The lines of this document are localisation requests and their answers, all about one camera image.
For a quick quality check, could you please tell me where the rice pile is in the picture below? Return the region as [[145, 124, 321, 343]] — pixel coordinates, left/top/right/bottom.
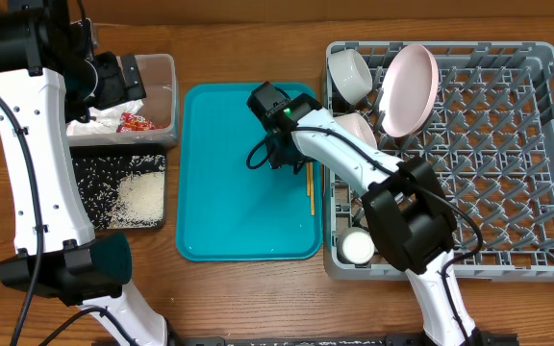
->
[[109, 172, 165, 229]]

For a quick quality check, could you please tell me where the black tray bin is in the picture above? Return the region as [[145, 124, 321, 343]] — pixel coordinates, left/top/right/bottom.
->
[[70, 144, 167, 231]]

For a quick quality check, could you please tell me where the grey dishwasher rack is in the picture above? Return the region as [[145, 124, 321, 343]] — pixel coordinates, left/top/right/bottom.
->
[[323, 41, 554, 282]]

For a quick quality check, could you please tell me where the white bowl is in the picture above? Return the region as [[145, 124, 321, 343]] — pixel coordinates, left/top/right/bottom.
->
[[327, 49, 372, 105]]

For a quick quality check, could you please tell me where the teal plastic tray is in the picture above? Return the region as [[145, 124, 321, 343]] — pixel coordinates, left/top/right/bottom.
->
[[175, 83, 323, 261]]

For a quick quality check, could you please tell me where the clear plastic bin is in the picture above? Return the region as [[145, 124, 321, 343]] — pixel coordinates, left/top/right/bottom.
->
[[68, 54, 178, 147]]

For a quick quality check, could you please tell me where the pink shallow bowl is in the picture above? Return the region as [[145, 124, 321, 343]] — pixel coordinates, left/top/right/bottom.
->
[[335, 112, 377, 149]]

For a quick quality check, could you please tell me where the large white plate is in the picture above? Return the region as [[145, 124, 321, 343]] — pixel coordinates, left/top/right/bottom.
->
[[378, 44, 439, 137]]

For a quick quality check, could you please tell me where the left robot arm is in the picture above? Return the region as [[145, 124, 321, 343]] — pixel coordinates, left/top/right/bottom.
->
[[0, 0, 178, 345]]

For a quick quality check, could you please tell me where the wooden chopstick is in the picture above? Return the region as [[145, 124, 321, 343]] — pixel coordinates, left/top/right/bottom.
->
[[310, 162, 315, 216], [305, 162, 312, 197]]

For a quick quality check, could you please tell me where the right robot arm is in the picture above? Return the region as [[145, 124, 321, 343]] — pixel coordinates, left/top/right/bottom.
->
[[246, 82, 480, 345]]

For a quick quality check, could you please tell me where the white paper cup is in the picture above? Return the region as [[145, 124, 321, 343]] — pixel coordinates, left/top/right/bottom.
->
[[337, 227, 376, 265]]

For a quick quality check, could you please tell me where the red snack wrapper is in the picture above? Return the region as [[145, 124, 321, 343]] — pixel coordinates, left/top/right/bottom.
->
[[116, 112, 157, 133]]

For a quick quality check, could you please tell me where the white tissue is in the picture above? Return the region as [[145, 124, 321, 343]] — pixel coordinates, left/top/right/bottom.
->
[[66, 100, 143, 136]]

